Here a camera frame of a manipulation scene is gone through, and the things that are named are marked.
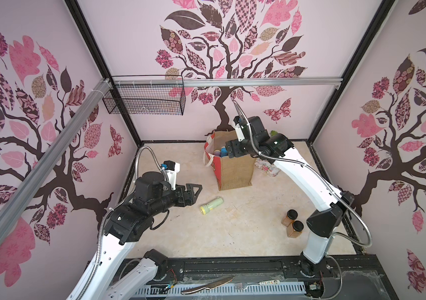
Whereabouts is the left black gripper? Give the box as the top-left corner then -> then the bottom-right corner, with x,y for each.
148,183 -> 202,216

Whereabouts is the brown jute tote bag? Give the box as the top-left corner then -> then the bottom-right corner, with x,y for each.
203,131 -> 255,191

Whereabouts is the light green flashlight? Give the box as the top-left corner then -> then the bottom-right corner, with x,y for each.
200,197 -> 224,215

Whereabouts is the blue flashlight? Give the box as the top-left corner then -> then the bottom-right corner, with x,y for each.
220,147 -> 229,157

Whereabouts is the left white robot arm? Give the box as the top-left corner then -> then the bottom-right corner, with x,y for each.
68,146 -> 202,300

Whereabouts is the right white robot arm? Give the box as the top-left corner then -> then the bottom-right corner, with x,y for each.
226,100 -> 372,265

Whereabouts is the spice jar black lid rear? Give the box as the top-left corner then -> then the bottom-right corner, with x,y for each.
281,209 -> 298,227

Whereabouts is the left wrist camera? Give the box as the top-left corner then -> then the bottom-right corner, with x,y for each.
162,161 -> 180,190

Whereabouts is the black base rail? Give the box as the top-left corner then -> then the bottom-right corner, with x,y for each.
155,256 -> 304,281

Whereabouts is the grey slotted cable duct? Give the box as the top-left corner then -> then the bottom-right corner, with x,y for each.
132,282 -> 306,299

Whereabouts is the black wire basket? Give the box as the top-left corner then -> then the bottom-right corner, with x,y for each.
103,75 -> 186,116

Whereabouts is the horizontal aluminium rail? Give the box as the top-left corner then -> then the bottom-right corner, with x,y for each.
114,77 -> 343,88

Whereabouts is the diagonal aluminium rail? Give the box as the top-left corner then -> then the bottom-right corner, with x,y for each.
0,78 -> 112,245

